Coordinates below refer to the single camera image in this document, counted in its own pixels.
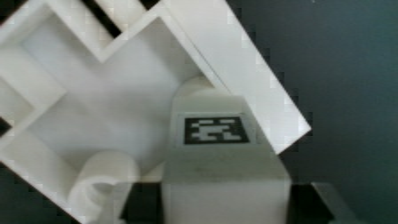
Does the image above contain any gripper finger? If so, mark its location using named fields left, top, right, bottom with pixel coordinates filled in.
left=311, top=182, right=370, bottom=224

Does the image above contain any white chair leg with tag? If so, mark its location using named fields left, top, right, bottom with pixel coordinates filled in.
left=162, top=77, right=292, bottom=224

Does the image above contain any white chair seat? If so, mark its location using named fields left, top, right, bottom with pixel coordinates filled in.
left=0, top=0, right=309, bottom=224

